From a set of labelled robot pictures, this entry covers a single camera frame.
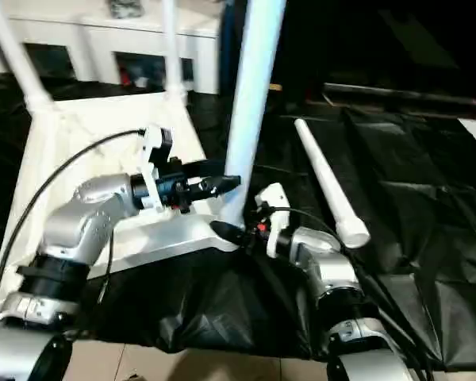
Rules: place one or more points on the white plastic table leg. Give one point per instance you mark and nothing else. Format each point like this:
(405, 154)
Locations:
(250, 99)
(170, 47)
(325, 170)
(20, 59)

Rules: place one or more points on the white plastic table top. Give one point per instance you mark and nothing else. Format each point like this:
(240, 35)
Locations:
(63, 119)

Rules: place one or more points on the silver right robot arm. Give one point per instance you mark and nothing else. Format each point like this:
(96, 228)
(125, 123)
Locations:
(329, 270)

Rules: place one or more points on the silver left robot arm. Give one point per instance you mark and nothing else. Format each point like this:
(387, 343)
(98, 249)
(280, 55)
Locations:
(99, 194)

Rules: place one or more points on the small tan label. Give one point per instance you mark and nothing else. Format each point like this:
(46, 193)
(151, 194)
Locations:
(275, 87)

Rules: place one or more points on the red package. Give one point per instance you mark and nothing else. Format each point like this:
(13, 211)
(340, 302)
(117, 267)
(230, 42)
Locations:
(125, 75)

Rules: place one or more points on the black mat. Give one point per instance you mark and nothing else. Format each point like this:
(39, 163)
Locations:
(420, 198)

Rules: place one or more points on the white glass-door cabinet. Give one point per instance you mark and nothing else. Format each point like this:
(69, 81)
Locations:
(95, 39)

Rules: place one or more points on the black flat monitor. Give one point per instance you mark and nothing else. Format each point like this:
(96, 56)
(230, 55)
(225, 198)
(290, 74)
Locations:
(400, 94)

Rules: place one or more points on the black backdrop cloth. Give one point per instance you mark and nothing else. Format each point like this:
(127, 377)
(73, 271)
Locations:
(381, 39)

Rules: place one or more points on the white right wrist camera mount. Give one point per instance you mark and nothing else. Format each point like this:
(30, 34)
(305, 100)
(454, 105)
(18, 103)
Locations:
(275, 198)

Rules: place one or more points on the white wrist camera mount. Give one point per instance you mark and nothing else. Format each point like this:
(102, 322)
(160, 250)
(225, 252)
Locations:
(152, 151)
(275, 198)

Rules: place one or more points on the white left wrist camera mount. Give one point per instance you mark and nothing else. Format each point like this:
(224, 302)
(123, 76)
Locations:
(152, 151)

